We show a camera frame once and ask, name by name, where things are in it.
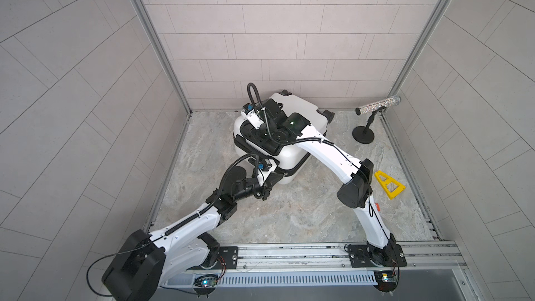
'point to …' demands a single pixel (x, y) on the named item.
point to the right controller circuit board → (386, 281)
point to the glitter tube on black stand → (365, 134)
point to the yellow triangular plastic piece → (398, 190)
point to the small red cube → (377, 206)
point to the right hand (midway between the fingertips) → (251, 131)
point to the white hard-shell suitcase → (286, 158)
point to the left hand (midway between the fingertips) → (283, 177)
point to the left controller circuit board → (206, 281)
